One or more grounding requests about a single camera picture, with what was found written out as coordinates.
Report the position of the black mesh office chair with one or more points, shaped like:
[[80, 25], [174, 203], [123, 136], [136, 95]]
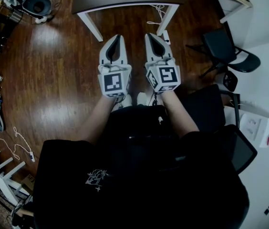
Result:
[[203, 106]]

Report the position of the person's white shoe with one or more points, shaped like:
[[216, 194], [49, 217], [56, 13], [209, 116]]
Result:
[[127, 100], [141, 98]]

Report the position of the dark round stool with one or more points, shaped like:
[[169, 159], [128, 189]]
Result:
[[36, 3]]

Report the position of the person's right white shoe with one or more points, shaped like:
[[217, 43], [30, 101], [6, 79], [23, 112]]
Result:
[[141, 98]]

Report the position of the person's right forearm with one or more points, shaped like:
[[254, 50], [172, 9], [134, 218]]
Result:
[[179, 116]]

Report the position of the person's left white shoe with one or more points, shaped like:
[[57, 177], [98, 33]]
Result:
[[127, 100]]

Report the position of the black printed t-shirt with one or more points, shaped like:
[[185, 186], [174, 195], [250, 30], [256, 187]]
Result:
[[137, 192]]

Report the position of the small white power strip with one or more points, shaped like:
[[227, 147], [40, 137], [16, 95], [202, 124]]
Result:
[[167, 37]]

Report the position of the person's left forearm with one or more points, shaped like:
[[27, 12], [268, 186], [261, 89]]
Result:
[[96, 120]]

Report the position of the brown cardboard box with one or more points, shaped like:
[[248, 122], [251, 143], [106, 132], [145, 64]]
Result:
[[28, 181]]

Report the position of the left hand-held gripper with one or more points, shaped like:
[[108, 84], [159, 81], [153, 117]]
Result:
[[111, 82]]

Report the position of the black folding chair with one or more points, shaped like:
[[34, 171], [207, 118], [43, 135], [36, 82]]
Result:
[[220, 49]]

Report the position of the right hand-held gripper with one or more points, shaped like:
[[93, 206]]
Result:
[[168, 74]]

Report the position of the black shorts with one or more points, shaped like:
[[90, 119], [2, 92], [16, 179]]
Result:
[[137, 123]]

